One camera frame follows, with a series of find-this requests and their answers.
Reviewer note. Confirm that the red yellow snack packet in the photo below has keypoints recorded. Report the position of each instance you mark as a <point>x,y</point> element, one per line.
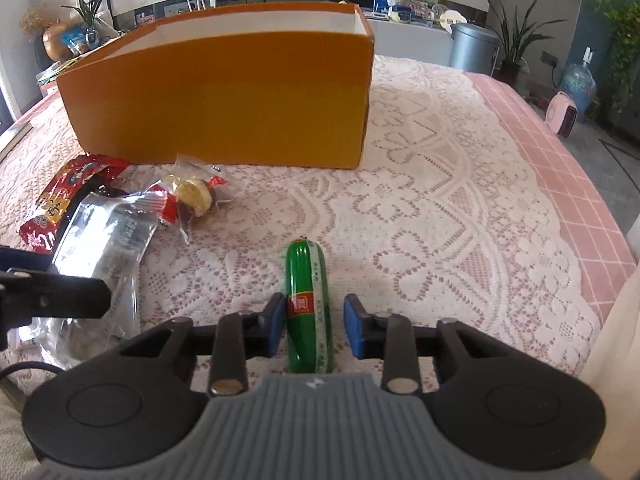
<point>55,205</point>

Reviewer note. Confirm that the white router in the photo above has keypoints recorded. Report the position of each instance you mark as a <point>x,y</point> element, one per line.
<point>200,4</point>

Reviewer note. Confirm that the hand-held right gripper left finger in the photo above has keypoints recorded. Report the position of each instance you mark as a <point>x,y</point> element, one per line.
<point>275,325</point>

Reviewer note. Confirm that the orange gourd vase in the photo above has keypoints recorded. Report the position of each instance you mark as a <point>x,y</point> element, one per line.
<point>57,42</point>

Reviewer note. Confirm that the small green potted plant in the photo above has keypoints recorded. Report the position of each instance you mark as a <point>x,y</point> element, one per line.
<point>90,10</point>

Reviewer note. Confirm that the trailing green plant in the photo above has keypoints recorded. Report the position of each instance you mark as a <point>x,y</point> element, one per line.
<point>625,50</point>

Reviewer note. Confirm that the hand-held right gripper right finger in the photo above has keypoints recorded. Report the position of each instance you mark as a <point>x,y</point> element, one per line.
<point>352,327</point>

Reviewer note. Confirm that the long leaf potted plant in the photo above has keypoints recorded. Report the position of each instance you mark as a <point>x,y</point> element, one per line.
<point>510,55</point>

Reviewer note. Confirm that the white television cabinet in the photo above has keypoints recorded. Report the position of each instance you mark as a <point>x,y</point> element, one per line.
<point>400,40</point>

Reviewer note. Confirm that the silver white snack packet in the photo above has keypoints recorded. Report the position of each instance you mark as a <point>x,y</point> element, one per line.
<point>100,240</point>

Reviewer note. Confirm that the orange cardboard box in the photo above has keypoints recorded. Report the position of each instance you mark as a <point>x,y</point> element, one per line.
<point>225,100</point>

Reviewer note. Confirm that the clear pastry packet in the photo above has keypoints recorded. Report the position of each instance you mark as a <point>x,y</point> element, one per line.
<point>192,195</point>

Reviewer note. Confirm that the grey blue trash bin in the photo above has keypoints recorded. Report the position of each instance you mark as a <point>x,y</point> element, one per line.
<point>472,50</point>

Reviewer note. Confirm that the blue water jug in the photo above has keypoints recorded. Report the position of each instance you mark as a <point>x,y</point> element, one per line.
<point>577,85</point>

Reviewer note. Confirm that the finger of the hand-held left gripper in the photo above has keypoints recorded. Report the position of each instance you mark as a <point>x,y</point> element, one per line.
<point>22,260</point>
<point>65,297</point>

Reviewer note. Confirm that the green sausage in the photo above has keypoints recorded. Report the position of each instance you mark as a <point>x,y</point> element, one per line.
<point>305,280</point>

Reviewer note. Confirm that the pink heater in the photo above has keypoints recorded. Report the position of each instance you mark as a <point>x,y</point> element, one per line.
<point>562,115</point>

